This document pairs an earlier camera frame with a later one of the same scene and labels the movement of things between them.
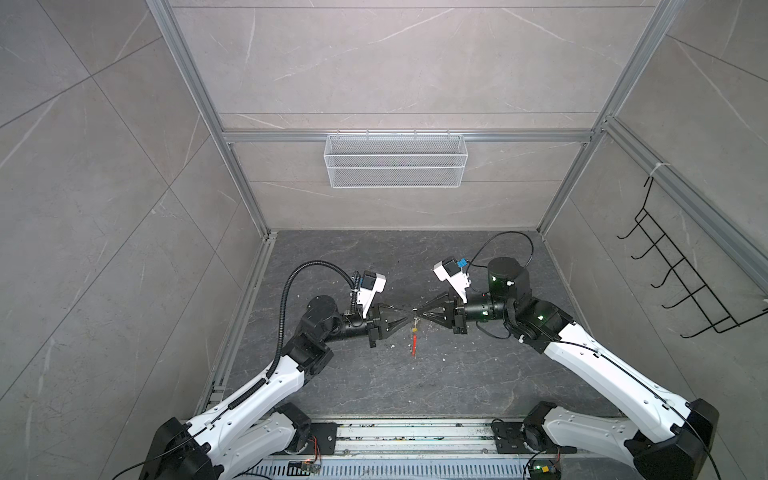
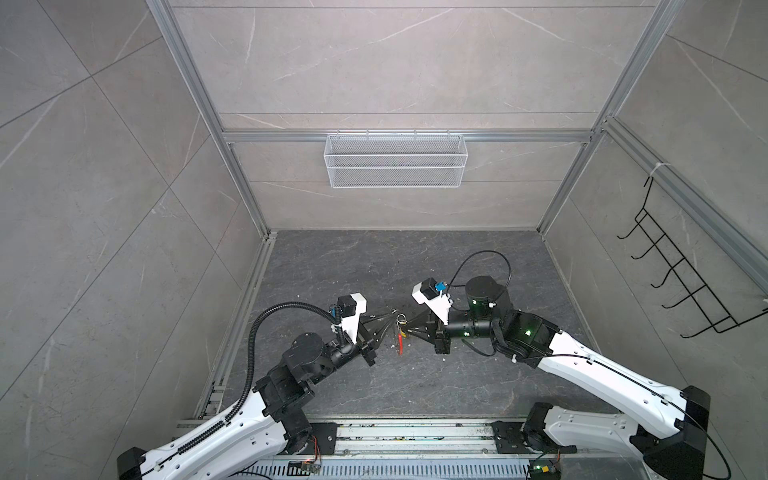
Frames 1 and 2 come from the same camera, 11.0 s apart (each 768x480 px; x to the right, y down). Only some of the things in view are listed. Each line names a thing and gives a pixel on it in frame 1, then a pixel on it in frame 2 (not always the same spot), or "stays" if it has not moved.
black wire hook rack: x=720 y=320 stays
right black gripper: x=458 y=316 to x=437 y=331
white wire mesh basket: x=395 y=161 stays
